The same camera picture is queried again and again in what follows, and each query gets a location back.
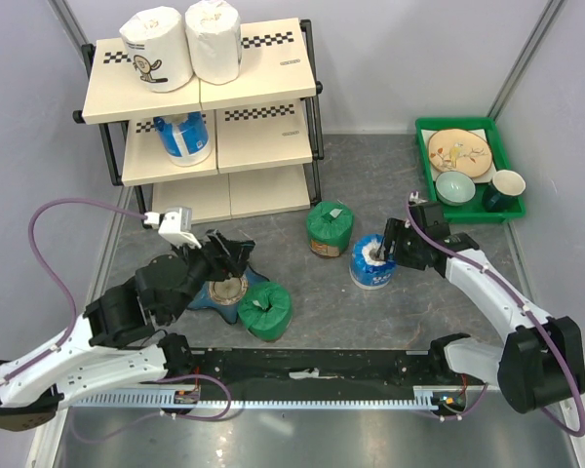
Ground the beige three-tier shelf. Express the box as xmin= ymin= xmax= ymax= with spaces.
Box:
xmin=73 ymin=18 xmax=324 ymax=223

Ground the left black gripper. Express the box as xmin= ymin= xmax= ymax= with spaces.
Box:
xmin=167 ymin=229 xmax=256 ymax=324

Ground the celadon ceramic bowl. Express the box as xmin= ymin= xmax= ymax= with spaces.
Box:
xmin=435 ymin=172 xmax=476 ymax=206

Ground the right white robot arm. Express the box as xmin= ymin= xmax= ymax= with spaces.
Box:
xmin=377 ymin=202 xmax=585 ymax=413

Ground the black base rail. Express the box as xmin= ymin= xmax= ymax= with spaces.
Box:
xmin=170 ymin=348 xmax=463 ymax=391

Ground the blue roll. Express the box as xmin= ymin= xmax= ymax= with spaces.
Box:
xmin=349 ymin=234 xmax=397 ymax=291
xmin=154 ymin=111 xmax=212 ymax=167

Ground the green roll front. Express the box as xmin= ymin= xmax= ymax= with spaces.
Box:
xmin=238 ymin=282 xmax=293 ymax=342

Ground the dark green white-lined cup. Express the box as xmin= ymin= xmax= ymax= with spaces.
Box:
xmin=482 ymin=170 xmax=527 ymax=213

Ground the plain white roll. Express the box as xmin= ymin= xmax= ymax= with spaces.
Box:
xmin=184 ymin=1 xmax=242 ymax=85

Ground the green plastic tray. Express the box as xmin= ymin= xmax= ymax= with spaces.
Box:
xmin=415 ymin=117 xmax=526 ymax=224

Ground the slotted cable duct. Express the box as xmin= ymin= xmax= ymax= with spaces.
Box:
xmin=72 ymin=380 xmax=442 ymax=410

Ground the white cartoon-print roll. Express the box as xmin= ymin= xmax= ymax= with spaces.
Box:
xmin=119 ymin=6 xmax=193 ymax=93

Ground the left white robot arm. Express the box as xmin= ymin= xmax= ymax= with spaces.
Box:
xmin=0 ymin=230 xmax=255 ymax=432

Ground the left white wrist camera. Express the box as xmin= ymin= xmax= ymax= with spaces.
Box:
xmin=144 ymin=207 xmax=202 ymax=249

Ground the green roll near shelf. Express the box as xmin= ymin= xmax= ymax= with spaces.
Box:
xmin=306 ymin=201 xmax=355 ymax=258

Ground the bird-painted ceramic plate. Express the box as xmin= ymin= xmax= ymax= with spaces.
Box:
xmin=427 ymin=129 xmax=492 ymax=178

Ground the blue star-shaped dish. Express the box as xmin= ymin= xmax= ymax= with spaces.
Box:
xmin=187 ymin=264 xmax=269 ymax=325

